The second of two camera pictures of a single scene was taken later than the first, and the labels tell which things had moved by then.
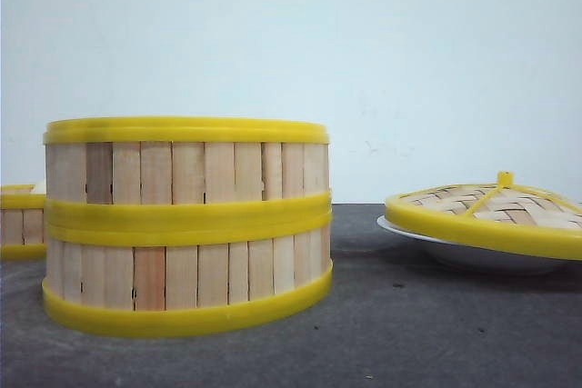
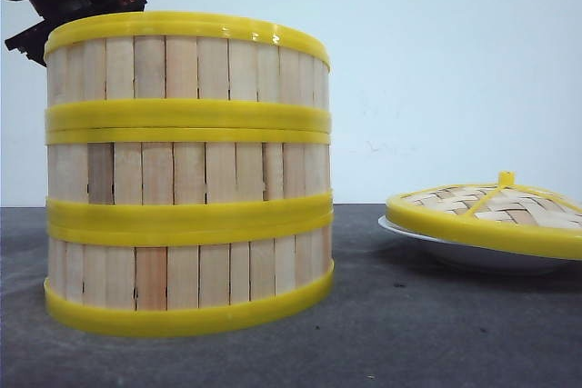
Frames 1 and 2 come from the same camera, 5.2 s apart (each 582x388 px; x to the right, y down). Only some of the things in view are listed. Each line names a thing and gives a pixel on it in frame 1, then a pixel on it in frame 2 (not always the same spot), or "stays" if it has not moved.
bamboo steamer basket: x=192 y=278 stays
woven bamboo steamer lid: x=519 y=219 stays
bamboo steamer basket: x=22 y=232 to x=185 y=70
